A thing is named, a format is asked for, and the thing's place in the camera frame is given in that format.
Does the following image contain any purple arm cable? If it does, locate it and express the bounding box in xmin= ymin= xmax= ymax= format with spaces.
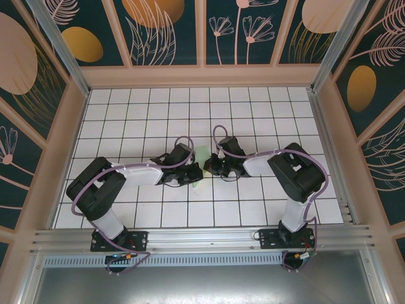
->
xmin=212 ymin=125 xmax=328 ymax=272
xmin=72 ymin=136 xmax=197 ymax=276

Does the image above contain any slotted grey cable duct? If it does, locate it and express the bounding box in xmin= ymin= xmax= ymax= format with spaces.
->
xmin=42 ymin=251 xmax=285 ymax=267

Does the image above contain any grey metal sheet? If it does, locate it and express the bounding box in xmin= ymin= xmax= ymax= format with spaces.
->
xmin=18 ymin=248 xmax=393 ymax=304

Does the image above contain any aluminium corner post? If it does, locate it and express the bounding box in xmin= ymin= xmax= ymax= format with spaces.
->
xmin=25 ymin=0 xmax=91 ymax=96
xmin=311 ymin=0 xmax=371 ymax=92

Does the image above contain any aluminium side rail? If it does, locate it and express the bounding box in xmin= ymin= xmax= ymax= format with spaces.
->
xmin=307 ymin=90 xmax=360 ymax=224

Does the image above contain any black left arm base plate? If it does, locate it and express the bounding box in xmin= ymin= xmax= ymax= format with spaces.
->
xmin=90 ymin=231 xmax=149 ymax=253

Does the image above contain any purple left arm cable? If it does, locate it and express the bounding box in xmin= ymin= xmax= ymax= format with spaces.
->
xmin=72 ymin=136 xmax=197 ymax=276

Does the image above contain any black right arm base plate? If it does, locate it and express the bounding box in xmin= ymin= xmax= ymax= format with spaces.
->
xmin=258 ymin=228 xmax=317 ymax=250

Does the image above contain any light green paper sheet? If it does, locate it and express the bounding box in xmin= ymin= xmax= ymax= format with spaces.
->
xmin=190 ymin=144 xmax=208 ymax=189

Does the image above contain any aluminium mounting rail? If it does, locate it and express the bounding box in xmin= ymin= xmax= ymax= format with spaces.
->
xmin=30 ymin=224 xmax=376 ymax=256

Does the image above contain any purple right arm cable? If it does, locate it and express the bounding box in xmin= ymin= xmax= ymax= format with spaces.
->
xmin=212 ymin=125 xmax=328 ymax=272

